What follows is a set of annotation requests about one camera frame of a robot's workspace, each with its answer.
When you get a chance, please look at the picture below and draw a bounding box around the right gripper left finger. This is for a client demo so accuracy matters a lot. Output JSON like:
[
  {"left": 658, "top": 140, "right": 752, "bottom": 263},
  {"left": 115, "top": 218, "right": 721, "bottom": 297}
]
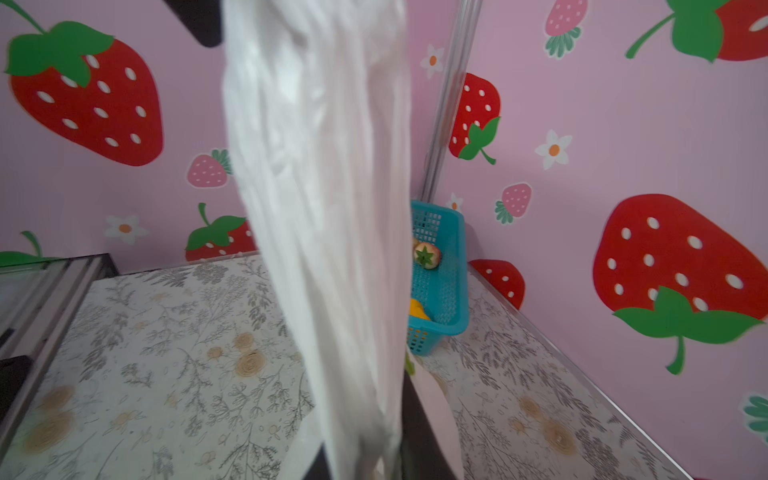
[{"left": 303, "top": 446, "right": 331, "bottom": 480}]

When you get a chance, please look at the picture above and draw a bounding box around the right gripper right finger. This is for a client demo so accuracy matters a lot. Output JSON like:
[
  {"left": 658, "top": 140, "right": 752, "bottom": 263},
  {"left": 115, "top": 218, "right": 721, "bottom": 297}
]
[{"left": 400, "top": 372, "right": 457, "bottom": 480}]

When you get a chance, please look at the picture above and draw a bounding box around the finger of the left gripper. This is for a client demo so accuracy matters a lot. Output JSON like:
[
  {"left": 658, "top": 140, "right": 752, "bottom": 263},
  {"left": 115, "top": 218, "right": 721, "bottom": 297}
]
[{"left": 164, "top": 0, "right": 223, "bottom": 48}]

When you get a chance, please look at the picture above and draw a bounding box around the white lemon print plastic bag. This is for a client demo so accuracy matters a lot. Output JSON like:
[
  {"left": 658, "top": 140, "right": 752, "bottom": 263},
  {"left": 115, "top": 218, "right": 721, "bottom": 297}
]
[{"left": 220, "top": 0, "right": 466, "bottom": 480}]

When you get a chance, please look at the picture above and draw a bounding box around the orange yellow fake mango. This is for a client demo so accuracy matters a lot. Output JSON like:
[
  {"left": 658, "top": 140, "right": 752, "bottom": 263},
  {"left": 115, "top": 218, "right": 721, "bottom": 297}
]
[{"left": 409, "top": 299, "right": 431, "bottom": 321}]

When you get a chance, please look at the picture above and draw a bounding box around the red fake strawberry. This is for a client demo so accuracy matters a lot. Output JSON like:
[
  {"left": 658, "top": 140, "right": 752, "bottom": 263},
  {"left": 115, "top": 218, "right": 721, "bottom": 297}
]
[{"left": 413, "top": 242, "right": 442, "bottom": 270}]

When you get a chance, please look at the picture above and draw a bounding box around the teal plastic mesh basket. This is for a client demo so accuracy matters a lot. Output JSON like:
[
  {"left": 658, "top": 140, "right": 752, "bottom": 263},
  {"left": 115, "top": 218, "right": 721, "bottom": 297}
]
[{"left": 407, "top": 201, "right": 469, "bottom": 356}]

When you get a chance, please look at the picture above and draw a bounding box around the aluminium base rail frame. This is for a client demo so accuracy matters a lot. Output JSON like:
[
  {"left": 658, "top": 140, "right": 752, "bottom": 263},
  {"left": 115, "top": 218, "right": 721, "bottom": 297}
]
[{"left": 1, "top": 254, "right": 119, "bottom": 455}]

